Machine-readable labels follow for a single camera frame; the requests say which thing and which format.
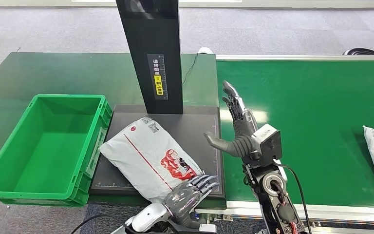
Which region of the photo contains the aluminium conveyor frame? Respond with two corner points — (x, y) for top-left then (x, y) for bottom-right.
(193, 54), (374, 234)

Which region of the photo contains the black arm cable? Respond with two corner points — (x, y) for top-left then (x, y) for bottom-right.
(70, 214), (133, 234)
(272, 162), (313, 234)

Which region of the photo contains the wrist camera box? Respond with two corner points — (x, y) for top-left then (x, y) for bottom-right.
(199, 223), (218, 234)
(250, 123), (283, 159)

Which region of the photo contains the black inbound scanning machine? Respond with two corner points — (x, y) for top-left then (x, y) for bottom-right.
(89, 0), (225, 198)

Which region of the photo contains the thin black table cable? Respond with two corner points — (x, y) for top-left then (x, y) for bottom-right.
(182, 53), (200, 86)

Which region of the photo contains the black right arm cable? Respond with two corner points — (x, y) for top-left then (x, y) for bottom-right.
(272, 162), (313, 234)

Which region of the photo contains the black yellow label sticker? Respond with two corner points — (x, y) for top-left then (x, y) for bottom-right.
(147, 53), (169, 100)

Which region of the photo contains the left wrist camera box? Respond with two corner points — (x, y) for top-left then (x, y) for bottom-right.
(199, 223), (218, 234)

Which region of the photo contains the green conveyor belt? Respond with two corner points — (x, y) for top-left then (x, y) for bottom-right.
(216, 59), (374, 209)

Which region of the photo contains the green plastic crate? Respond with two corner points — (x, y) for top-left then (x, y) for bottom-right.
(0, 94), (113, 207)

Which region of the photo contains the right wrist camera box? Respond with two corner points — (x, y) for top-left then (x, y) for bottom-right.
(250, 123), (283, 159)

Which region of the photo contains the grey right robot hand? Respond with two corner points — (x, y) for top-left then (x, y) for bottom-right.
(203, 80), (259, 159)

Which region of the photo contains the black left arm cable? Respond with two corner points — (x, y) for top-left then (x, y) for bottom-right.
(70, 214), (133, 234)

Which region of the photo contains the black coiled hose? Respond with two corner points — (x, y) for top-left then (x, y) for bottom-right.
(342, 47), (374, 56)

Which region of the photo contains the metal connector bracket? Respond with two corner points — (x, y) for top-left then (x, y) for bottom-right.
(195, 211), (233, 224)

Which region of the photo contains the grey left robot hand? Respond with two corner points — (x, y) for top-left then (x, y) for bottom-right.
(164, 175), (220, 227)

